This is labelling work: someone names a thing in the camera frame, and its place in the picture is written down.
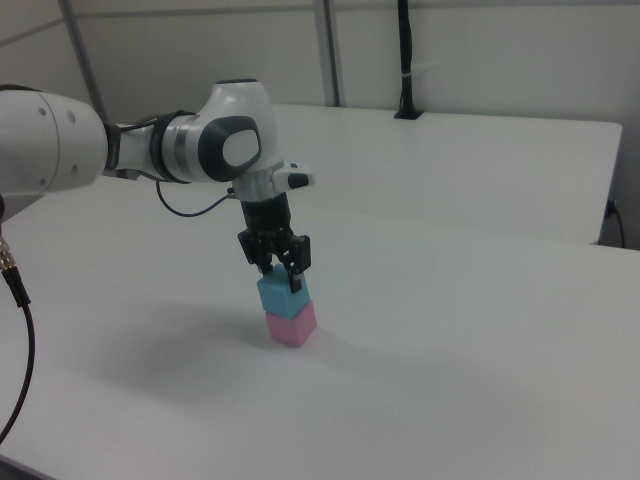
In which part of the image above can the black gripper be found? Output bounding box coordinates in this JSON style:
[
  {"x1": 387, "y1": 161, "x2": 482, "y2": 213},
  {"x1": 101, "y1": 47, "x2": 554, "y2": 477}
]
[{"x1": 236, "y1": 195, "x2": 314, "y2": 294}]

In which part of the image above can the blue cube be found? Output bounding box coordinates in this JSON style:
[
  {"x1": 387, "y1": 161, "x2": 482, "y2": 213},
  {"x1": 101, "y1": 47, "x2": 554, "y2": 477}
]
[{"x1": 256, "y1": 264, "x2": 307, "y2": 320}]

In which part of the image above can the pink cube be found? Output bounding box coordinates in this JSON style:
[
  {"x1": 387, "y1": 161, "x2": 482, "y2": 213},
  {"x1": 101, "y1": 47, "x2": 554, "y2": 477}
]
[{"x1": 264, "y1": 299, "x2": 318, "y2": 348}]

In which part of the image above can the thin blue cable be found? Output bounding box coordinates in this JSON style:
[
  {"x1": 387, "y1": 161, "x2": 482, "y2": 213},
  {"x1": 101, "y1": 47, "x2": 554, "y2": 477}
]
[{"x1": 155, "y1": 178, "x2": 237, "y2": 218}]

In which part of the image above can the grey partition post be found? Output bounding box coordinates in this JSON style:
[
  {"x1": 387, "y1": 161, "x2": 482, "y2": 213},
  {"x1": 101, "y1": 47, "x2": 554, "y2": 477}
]
[
  {"x1": 313, "y1": 0, "x2": 347, "y2": 107},
  {"x1": 57, "y1": 0, "x2": 109, "y2": 126}
]

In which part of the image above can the black clamp pole mount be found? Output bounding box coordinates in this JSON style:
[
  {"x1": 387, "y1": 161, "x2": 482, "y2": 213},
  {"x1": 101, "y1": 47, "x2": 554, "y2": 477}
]
[{"x1": 393, "y1": 0, "x2": 425, "y2": 121}]

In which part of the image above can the black cable with metal connector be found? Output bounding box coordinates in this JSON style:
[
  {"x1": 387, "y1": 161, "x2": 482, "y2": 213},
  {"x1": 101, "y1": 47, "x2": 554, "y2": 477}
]
[{"x1": 0, "y1": 219, "x2": 37, "y2": 447}]

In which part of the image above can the black cable behind table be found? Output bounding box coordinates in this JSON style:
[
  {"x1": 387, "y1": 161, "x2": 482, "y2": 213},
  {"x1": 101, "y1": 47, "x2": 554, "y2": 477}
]
[{"x1": 606, "y1": 199, "x2": 627, "y2": 249}]

